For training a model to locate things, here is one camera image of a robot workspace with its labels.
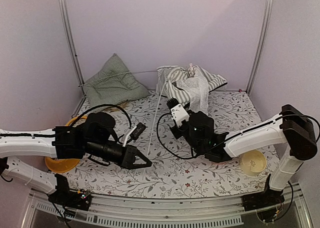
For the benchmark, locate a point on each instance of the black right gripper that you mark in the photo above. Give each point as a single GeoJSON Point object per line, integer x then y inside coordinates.
{"type": "Point", "coordinates": [174, 134]}

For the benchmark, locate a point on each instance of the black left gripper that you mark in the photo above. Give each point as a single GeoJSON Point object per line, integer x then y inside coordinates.
{"type": "Point", "coordinates": [128, 158]}

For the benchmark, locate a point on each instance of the green striped pet tent fabric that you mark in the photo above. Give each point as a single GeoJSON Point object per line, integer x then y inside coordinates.
{"type": "Point", "coordinates": [190, 85]}

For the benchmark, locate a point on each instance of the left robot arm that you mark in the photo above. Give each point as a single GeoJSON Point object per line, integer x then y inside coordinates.
{"type": "Point", "coordinates": [37, 143]}

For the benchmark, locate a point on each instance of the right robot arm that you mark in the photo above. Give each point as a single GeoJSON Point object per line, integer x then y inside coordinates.
{"type": "Point", "coordinates": [289, 127]}

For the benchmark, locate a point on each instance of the cream pet bowl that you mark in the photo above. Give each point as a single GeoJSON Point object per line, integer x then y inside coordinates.
{"type": "Point", "coordinates": [253, 163]}

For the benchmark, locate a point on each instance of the green checkered cushion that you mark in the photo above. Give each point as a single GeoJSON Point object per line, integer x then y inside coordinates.
{"type": "Point", "coordinates": [113, 84]}

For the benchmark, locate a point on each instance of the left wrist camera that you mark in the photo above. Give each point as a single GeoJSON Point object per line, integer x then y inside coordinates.
{"type": "Point", "coordinates": [133, 134]}

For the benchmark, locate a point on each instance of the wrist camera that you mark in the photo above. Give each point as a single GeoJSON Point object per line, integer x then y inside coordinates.
{"type": "Point", "coordinates": [178, 112]}
{"type": "Point", "coordinates": [133, 134]}

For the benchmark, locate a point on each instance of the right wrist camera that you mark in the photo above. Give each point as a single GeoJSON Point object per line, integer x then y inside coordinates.
{"type": "Point", "coordinates": [178, 112]}

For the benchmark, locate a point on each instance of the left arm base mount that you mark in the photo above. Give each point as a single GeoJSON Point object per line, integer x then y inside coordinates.
{"type": "Point", "coordinates": [64, 196]}

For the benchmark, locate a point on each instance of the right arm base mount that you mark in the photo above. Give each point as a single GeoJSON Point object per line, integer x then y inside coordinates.
{"type": "Point", "coordinates": [262, 199]}

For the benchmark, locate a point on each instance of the front aluminium rail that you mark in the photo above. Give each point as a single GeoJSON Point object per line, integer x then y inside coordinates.
{"type": "Point", "coordinates": [223, 211]}

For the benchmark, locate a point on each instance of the right aluminium corner post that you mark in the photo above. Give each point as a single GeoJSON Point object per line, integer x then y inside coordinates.
{"type": "Point", "coordinates": [260, 46]}

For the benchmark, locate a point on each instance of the aluminium corner post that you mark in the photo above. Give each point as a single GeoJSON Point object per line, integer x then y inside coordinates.
{"type": "Point", "coordinates": [71, 45]}
{"type": "Point", "coordinates": [260, 46]}

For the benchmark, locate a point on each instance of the left aluminium corner post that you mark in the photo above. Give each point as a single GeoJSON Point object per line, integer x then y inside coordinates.
{"type": "Point", "coordinates": [71, 45]}

